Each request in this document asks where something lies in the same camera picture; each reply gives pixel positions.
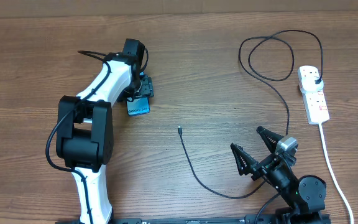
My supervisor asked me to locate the white extension strip cord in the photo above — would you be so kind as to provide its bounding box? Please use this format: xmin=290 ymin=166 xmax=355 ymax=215
xmin=318 ymin=123 xmax=355 ymax=224

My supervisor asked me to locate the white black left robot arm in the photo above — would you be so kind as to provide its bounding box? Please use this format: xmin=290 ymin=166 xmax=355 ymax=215
xmin=45 ymin=39 xmax=154 ymax=223

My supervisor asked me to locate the white power extension strip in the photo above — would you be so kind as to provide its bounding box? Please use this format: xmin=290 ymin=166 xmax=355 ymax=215
xmin=298 ymin=65 xmax=329 ymax=124

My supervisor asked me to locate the white charger plug adapter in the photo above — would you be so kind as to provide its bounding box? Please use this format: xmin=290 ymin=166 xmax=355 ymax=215
xmin=299 ymin=77 xmax=324 ymax=94

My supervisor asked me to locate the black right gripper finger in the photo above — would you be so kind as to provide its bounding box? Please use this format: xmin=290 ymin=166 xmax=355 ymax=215
xmin=230 ymin=143 xmax=258 ymax=175
xmin=256 ymin=126 xmax=284 ymax=153

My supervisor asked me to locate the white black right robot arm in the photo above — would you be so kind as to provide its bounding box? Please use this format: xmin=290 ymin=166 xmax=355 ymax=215
xmin=231 ymin=126 xmax=331 ymax=224

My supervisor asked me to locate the blue Samsung Galaxy smartphone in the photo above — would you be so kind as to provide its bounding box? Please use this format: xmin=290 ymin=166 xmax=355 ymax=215
xmin=126 ymin=98 xmax=150 ymax=116

